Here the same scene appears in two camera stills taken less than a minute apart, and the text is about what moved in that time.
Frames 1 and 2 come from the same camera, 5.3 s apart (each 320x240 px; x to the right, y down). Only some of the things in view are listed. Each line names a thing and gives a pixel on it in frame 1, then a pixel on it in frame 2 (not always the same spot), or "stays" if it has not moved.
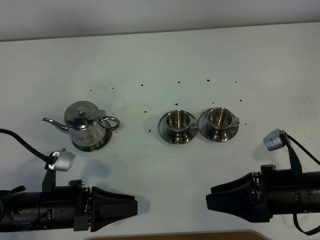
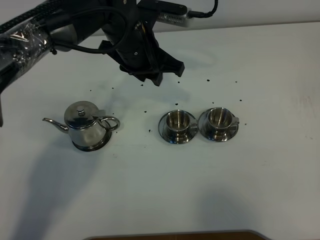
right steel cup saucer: x=204 y=130 stays
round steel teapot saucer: x=94 y=148 stays
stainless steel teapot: x=87 y=125 stays
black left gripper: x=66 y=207 -> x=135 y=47
